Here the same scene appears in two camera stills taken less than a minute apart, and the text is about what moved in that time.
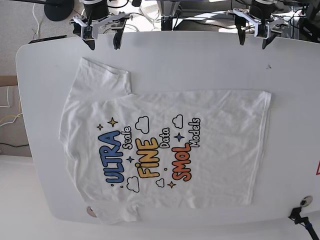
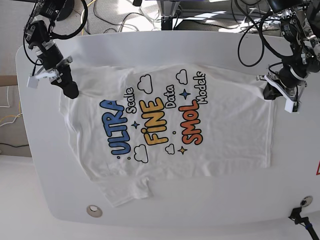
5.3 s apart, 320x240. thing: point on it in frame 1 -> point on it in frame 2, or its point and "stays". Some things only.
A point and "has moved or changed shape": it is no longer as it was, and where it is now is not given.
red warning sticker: (318, 170) stays
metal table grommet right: (306, 201) stays
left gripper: (89, 33) -> (50, 57)
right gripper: (262, 30) -> (288, 83)
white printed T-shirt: (185, 149) has moved or changed shape
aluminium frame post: (168, 9) stays
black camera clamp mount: (297, 218) stays
